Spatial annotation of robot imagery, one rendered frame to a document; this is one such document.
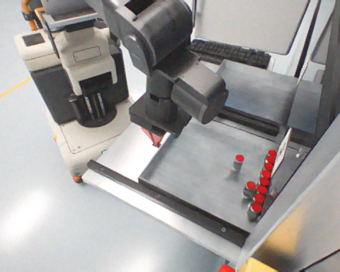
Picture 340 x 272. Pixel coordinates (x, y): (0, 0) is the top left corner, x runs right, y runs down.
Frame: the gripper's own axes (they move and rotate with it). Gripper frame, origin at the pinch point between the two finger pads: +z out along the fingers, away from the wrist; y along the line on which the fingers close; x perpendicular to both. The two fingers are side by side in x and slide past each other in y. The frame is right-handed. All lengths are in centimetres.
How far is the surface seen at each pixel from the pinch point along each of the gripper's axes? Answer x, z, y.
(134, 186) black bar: -6.8, 10.6, -1.2
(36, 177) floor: 3, 112, -92
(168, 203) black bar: -6.6, 9.6, 7.6
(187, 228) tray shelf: -8.7, 10.9, 13.4
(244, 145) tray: 19.4, 10.1, 17.1
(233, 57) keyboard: 73, 17, -3
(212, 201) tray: -0.5, 10.4, 15.6
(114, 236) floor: -1, 103, -21
